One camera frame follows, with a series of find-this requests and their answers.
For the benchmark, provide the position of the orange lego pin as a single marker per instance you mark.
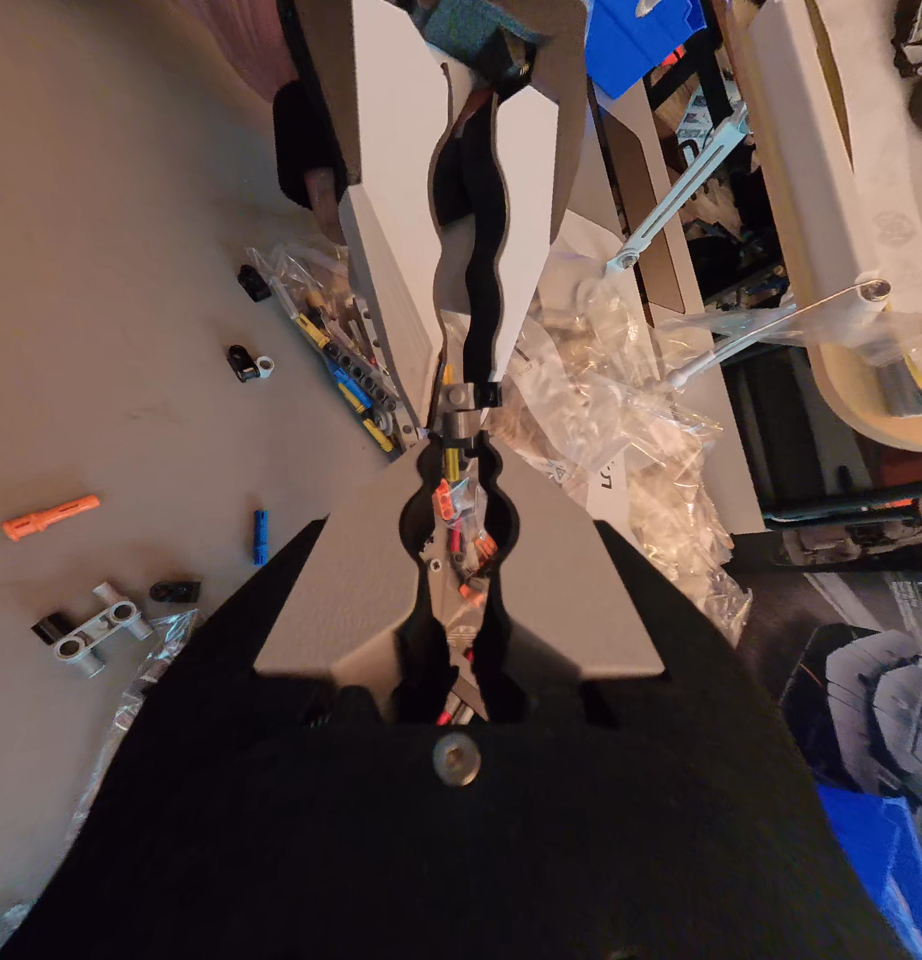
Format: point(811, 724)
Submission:
point(48, 517)

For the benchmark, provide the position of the blue plastic bin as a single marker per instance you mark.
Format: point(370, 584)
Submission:
point(633, 37)
point(881, 862)

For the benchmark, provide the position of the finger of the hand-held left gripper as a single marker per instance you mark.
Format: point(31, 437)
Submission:
point(528, 225)
point(393, 187)

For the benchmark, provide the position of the person's left hand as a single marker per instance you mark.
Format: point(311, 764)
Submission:
point(324, 202)

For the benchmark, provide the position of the grey double-hole lego connector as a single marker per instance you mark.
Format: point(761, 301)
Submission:
point(93, 630)

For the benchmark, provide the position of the black connector with white pin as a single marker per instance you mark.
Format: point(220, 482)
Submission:
point(244, 364)

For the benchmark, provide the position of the round table with wooden edge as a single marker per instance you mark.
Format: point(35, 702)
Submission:
point(806, 150)

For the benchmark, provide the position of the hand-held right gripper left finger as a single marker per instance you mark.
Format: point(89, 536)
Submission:
point(341, 600)

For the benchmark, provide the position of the pile of clear lego bags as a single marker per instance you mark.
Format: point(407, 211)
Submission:
point(618, 420)

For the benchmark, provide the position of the blue lego pin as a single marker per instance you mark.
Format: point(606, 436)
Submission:
point(259, 536)

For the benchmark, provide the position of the small grey lego assembly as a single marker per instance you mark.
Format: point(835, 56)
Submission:
point(458, 420)

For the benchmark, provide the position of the metal rod with white tip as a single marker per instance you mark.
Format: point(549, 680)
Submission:
point(731, 339)

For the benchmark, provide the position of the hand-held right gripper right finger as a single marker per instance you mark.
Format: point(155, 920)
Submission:
point(566, 600)

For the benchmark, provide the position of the black lego connector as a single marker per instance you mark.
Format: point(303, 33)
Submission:
point(174, 591)
point(254, 283)

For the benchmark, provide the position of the dark lego set box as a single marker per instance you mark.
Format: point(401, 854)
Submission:
point(866, 675)

